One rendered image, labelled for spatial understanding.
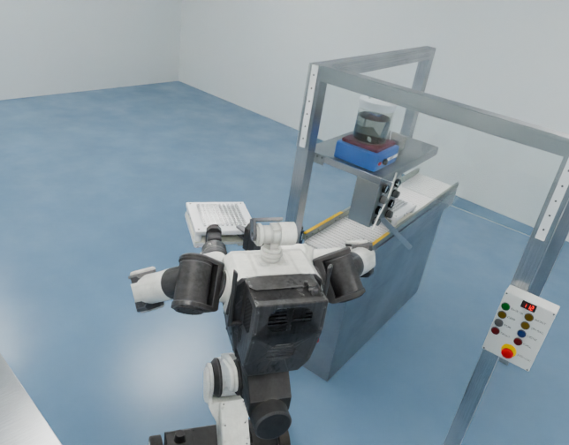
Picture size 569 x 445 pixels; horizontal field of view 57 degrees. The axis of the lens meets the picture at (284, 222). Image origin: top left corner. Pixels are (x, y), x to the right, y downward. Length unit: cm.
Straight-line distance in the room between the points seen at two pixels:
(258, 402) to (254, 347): 23
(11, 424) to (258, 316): 70
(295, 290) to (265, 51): 562
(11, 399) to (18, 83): 556
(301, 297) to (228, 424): 86
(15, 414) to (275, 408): 69
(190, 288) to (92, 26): 604
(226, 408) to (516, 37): 417
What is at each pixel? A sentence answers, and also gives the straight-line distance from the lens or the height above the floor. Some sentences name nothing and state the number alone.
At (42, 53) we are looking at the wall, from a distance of 700.
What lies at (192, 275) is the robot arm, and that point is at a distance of 142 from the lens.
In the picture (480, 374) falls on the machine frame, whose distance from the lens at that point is 225.
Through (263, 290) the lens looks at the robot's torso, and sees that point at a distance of 138.
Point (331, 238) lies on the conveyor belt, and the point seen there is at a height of 83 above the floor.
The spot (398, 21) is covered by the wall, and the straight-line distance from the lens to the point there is 576.
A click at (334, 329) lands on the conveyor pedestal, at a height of 34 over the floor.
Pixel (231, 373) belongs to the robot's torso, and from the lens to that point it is 170.
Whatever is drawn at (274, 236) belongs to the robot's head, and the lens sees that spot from 144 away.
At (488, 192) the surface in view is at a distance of 193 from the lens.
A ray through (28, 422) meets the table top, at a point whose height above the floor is 86.
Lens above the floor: 205
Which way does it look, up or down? 28 degrees down
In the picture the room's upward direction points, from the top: 9 degrees clockwise
